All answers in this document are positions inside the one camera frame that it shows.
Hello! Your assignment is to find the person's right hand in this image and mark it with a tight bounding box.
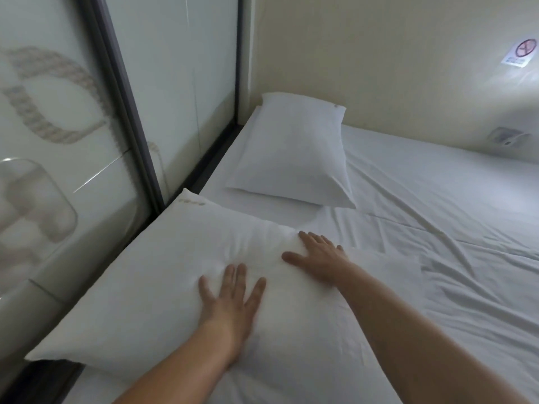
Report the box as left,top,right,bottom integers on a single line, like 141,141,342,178
281,231,355,287

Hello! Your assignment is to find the person's left hand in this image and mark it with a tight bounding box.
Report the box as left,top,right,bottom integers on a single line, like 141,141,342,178
198,263,267,367

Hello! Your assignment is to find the large white pillow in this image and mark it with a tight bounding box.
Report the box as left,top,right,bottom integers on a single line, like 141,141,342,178
24,188,398,404

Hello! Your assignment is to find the person's left forearm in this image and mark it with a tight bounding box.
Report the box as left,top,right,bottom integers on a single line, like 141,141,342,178
113,322,242,404

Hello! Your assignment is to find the person's right forearm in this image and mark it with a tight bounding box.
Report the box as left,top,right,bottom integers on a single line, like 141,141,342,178
336,265,539,404

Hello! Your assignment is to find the small white pillow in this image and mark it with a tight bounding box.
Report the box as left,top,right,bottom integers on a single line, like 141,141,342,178
225,92,358,210

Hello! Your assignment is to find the white bed sheet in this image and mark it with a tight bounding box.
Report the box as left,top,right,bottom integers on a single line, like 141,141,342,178
72,106,539,404

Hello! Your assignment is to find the plain frosted glass panel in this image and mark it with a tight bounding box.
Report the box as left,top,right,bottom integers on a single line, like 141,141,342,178
104,0,241,195

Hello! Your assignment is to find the white wall socket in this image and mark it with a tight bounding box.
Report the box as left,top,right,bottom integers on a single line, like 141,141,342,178
490,127,531,147

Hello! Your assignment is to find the dark metal door frame post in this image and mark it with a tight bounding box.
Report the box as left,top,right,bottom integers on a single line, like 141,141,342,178
85,0,178,216

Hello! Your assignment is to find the frosted glass panel rope print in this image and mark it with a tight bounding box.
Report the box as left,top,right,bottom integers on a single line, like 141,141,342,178
0,0,153,404

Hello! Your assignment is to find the no smoking wall sticker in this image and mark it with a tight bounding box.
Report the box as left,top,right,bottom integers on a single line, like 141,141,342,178
501,37,538,68

